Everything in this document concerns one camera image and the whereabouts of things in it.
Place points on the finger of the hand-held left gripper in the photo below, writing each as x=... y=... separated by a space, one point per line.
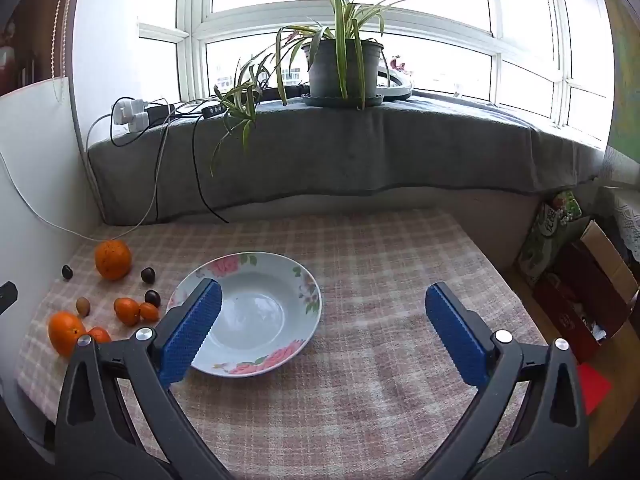
x=7 y=295

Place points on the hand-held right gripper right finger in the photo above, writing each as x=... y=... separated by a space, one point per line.
x=455 y=340

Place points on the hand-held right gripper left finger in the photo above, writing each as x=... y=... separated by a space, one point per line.
x=192 y=330

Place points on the small tangerine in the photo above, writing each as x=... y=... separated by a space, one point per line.
x=100 y=335
x=148 y=312
x=126 y=310

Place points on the dark purple plum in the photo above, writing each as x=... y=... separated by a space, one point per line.
x=67 y=272
x=147 y=275
x=152 y=298

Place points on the large smooth orange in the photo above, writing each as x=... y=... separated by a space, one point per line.
x=62 y=332

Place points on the floral white bowl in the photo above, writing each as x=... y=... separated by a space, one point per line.
x=260 y=310

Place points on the small brown fruit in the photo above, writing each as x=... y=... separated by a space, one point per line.
x=82 y=306

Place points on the large speckled orange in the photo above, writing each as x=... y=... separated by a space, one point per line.
x=113 y=259

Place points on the pink plaid tablecloth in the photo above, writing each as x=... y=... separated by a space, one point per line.
x=375 y=285

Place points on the white cabinet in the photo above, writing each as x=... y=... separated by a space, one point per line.
x=40 y=160

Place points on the green floral package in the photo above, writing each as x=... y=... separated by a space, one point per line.
x=547 y=232

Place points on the red paper sheet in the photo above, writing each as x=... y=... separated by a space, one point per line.
x=592 y=390

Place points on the brown cardboard box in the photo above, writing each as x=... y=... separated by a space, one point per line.
x=607 y=255

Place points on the grey blanket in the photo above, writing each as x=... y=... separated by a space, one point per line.
x=400 y=145

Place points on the white lace cloth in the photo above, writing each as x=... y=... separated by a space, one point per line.
x=627 y=220

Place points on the white power adapter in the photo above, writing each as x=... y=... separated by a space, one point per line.
x=139 y=121

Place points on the white power strip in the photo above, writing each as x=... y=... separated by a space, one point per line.
x=124 y=107

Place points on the black power adapter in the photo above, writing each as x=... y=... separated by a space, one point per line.
x=160 y=110

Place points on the dark plant saucer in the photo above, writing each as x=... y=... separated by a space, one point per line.
x=340 y=101

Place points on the small red ornament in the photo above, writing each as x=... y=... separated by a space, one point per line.
x=397 y=64

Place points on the potted spider plant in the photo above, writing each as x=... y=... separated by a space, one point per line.
x=325 y=70

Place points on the white window frame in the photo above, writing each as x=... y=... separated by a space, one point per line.
x=192 y=10

